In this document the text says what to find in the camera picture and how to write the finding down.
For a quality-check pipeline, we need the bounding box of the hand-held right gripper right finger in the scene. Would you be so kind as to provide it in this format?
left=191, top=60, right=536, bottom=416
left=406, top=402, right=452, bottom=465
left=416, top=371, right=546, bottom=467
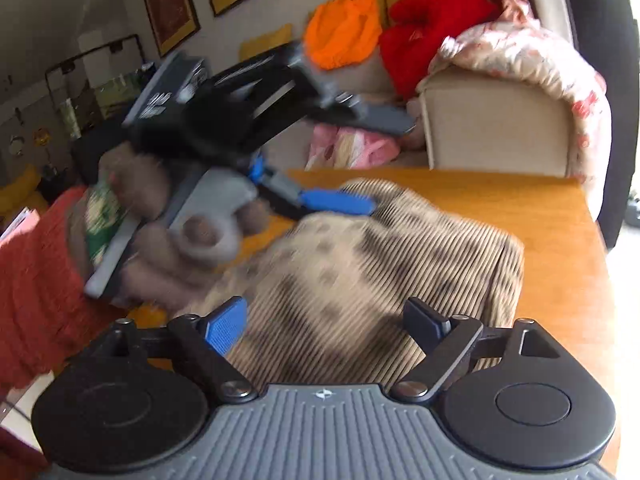
left=393, top=297, right=567, bottom=404

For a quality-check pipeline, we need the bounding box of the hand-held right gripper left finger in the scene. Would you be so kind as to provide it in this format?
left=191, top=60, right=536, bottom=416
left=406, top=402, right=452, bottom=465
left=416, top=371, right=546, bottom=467
left=106, top=296, right=254, bottom=404

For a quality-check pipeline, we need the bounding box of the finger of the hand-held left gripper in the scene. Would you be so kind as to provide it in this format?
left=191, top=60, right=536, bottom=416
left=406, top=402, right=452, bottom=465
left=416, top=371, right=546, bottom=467
left=247, top=157, right=376, bottom=222
left=295, top=57, right=418, bottom=137

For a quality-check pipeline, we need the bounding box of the beige spotted corduroy garment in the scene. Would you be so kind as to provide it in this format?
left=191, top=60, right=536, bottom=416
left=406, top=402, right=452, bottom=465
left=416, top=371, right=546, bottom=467
left=197, top=177, right=526, bottom=396

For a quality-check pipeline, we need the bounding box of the person's left forearm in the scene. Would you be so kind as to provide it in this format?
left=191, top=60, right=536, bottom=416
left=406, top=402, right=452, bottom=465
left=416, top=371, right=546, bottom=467
left=0, top=185, right=128, bottom=391

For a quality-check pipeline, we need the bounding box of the person's left hand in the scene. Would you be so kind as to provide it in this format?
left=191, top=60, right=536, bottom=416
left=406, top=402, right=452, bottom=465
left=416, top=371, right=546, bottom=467
left=100, top=142, right=272, bottom=307

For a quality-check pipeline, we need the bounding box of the pink cloth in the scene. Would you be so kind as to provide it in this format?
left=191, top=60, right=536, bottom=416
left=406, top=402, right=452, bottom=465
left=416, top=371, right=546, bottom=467
left=305, top=124, right=401, bottom=171

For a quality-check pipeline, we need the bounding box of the orange pumpkin cushion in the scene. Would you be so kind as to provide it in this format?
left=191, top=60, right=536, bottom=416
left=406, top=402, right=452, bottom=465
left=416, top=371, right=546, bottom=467
left=304, top=0, right=383, bottom=72

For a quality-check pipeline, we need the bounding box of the beige sofa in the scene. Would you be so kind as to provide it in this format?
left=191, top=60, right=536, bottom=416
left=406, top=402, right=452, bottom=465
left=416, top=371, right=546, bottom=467
left=295, top=55, right=581, bottom=178

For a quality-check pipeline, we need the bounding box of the red jacket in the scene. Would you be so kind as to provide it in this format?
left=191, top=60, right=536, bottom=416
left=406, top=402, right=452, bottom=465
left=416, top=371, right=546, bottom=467
left=378, top=0, right=526, bottom=101

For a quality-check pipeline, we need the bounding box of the black metal shelf rack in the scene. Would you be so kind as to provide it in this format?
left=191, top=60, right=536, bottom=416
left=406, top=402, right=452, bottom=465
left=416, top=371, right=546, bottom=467
left=45, top=34, right=147, bottom=128

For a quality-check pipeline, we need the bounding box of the floral blanket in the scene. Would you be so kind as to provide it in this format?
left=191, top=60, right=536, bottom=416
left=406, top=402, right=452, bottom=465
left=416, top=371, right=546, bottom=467
left=430, top=0, right=613, bottom=221

